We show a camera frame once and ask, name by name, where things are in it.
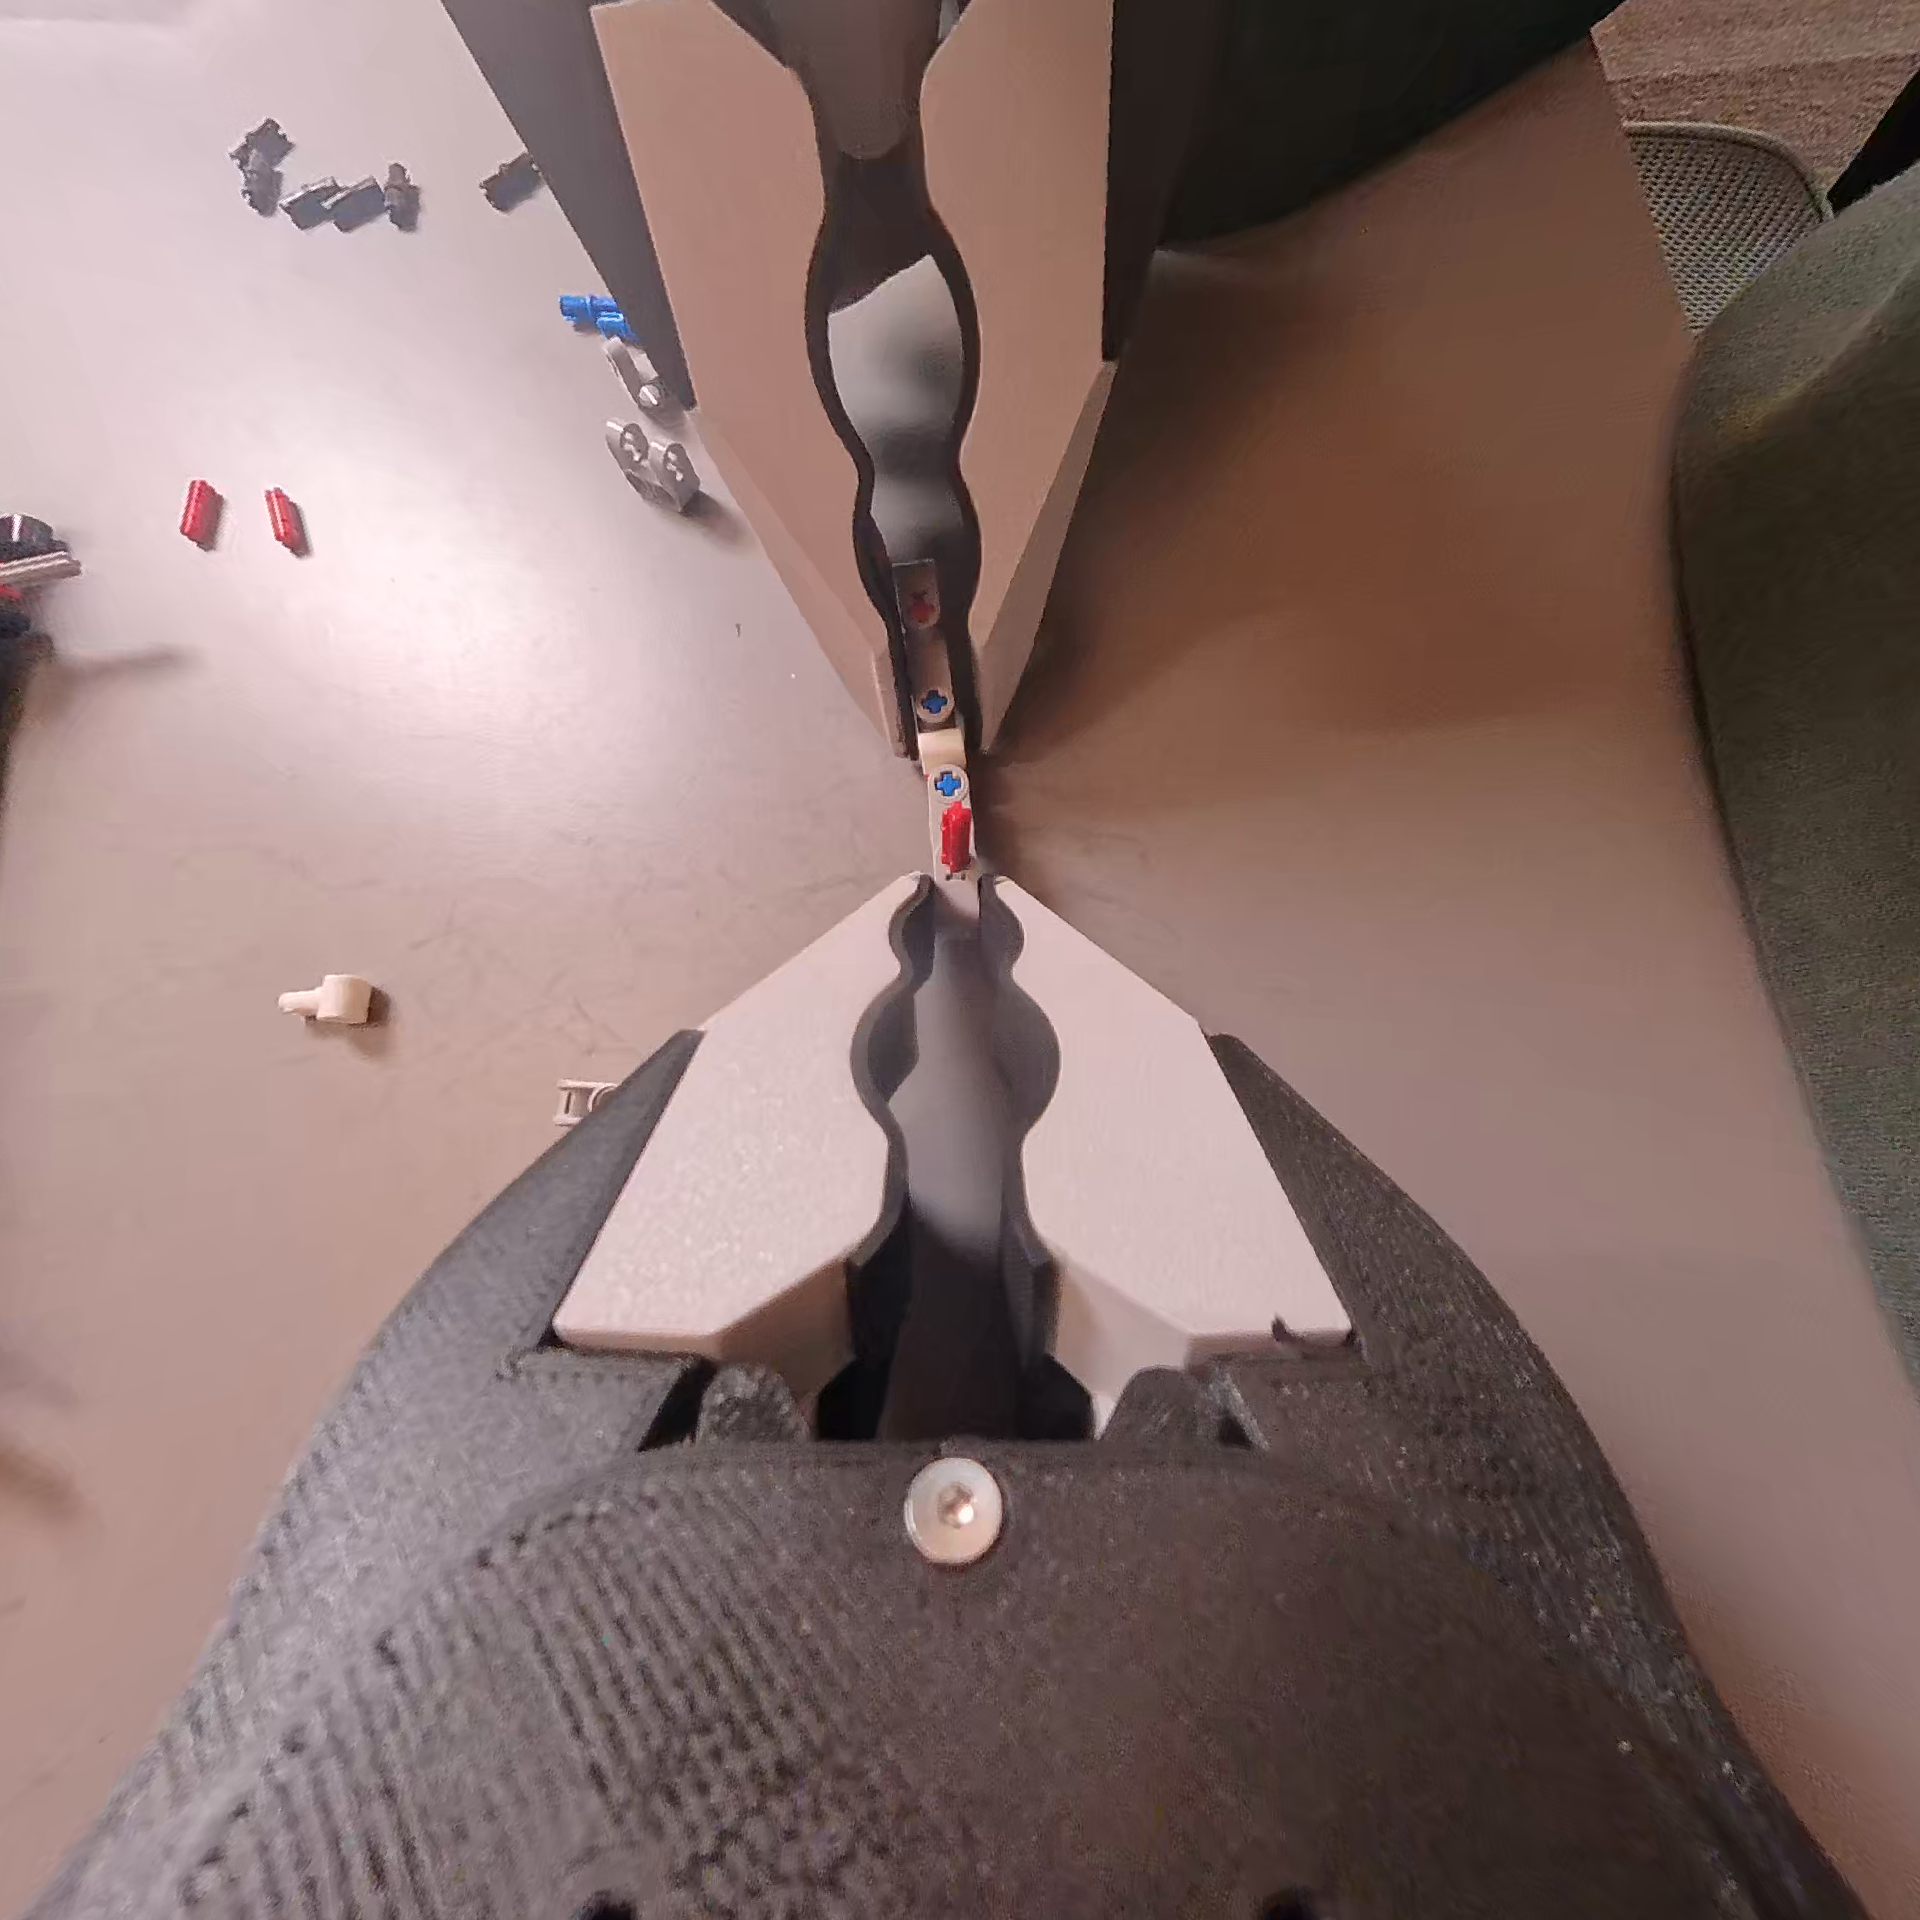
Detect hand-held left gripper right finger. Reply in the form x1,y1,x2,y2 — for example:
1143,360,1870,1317
975,879,1356,1434

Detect black textured chair armrest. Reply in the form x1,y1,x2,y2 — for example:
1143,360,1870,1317
1147,0,1629,250

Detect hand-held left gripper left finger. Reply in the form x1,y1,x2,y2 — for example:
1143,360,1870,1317
549,879,935,1389

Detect scattered black lego pins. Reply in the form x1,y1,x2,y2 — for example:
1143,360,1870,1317
228,116,543,234

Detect lego car chassis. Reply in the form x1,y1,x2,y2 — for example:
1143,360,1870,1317
0,509,84,723

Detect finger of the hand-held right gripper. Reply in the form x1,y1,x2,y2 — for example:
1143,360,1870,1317
592,0,922,752
918,0,1124,752

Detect grey lego liftarm assembly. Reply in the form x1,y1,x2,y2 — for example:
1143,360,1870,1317
887,556,984,888

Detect grey mesh chair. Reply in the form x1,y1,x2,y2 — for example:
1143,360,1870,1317
1621,120,1834,338

